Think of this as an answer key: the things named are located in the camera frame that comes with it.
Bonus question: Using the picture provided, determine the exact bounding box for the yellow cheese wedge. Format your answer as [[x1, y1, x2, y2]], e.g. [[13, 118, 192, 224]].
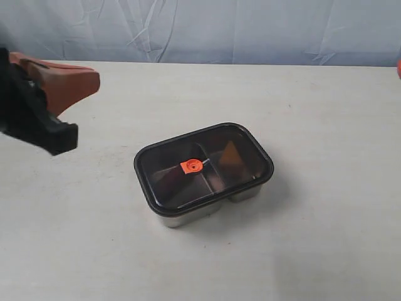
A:
[[218, 140, 244, 172]]

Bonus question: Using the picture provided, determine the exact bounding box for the light blue backdrop cloth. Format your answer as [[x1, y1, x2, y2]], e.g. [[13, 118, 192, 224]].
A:
[[1, 1, 400, 66]]

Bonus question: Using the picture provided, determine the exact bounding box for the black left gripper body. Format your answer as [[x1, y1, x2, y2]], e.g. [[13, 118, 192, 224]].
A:
[[1, 47, 47, 138]]

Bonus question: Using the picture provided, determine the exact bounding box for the red sausage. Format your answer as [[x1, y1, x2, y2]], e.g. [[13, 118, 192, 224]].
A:
[[158, 166, 185, 202]]

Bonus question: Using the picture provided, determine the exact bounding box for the dark transparent lid orange valve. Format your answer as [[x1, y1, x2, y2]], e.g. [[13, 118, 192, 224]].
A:
[[133, 122, 274, 217]]

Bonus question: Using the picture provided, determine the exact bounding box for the steel two-compartment lunch box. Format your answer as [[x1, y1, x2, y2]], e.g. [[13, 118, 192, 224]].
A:
[[157, 184, 263, 228]]

